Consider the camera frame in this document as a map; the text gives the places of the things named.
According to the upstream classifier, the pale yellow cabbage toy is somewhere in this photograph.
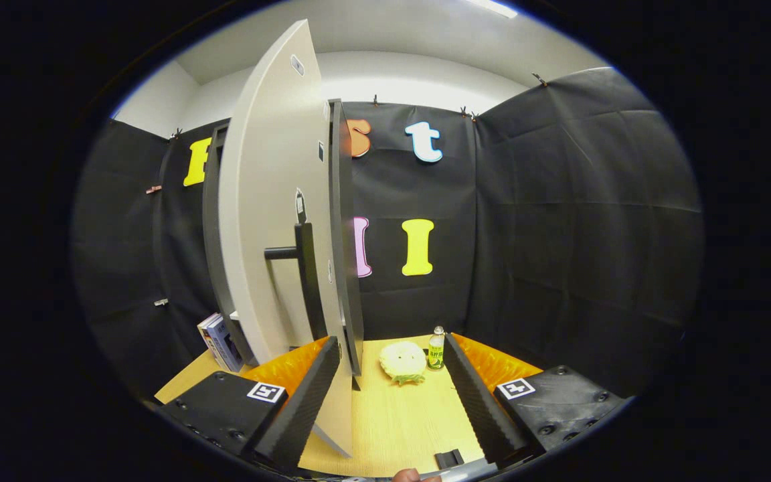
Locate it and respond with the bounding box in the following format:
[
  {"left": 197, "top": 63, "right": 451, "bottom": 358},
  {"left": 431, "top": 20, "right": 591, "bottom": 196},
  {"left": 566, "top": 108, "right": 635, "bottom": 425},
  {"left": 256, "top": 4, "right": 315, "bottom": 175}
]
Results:
[{"left": 379, "top": 341, "right": 428, "bottom": 386}]

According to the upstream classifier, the green label drink bottle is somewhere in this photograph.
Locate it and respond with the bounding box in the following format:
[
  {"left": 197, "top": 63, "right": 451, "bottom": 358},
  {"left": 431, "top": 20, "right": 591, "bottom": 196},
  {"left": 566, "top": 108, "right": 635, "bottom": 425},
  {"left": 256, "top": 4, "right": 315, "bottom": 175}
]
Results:
[{"left": 428, "top": 326, "right": 446, "bottom": 371}]

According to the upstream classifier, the blue cover book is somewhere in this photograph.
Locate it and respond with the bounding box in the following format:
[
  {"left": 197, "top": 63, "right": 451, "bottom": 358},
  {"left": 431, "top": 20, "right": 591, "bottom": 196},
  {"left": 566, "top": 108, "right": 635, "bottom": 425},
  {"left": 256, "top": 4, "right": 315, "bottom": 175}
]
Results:
[{"left": 206, "top": 316, "right": 244, "bottom": 373}]

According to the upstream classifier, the black backdrop cloth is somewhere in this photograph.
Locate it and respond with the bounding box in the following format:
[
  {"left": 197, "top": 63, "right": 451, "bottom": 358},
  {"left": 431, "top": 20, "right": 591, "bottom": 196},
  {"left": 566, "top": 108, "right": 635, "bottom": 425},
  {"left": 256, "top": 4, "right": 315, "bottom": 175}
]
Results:
[{"left": 71, "top": 67, "right": 704, "bottom": 402}]

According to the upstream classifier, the white spine book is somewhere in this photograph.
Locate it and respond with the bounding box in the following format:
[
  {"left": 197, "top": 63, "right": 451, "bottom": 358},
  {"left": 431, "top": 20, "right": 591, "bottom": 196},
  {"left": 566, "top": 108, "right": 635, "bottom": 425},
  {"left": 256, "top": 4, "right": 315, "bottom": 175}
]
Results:
[{"left": 197, "top": 313, "right": 224, "bottom": 366}]

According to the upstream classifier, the black door handle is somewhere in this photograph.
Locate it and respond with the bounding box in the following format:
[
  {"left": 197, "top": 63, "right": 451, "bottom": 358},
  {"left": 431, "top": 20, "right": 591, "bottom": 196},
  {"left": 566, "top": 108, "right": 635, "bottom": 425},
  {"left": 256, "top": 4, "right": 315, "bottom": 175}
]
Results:
[{"left": 264, "top": 223, "right": 327, "bottom": 342}]

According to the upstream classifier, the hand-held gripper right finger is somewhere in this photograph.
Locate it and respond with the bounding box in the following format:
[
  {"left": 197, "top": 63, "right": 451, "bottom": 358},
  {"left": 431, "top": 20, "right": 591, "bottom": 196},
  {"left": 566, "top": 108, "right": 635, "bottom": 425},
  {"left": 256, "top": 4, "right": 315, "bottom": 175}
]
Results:
[{"left": 444, "top": 333, "right": 629, "bottom": 467}]

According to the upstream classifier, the dark framed shoe cabinet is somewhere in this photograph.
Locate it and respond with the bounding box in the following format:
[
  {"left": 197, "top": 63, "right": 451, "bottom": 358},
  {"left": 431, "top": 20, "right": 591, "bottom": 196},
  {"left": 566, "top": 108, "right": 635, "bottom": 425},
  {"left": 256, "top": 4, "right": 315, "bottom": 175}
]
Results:
[{"left": 201, "top": 99, "right": 365, "bottom": 391}]

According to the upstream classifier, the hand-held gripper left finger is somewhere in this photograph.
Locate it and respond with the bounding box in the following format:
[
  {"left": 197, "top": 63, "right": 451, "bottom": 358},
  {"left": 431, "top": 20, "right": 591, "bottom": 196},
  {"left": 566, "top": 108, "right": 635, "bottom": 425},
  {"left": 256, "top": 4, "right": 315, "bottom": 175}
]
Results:
[{"left": 158, "top": 336, "right": 341, "bottom": 473}]

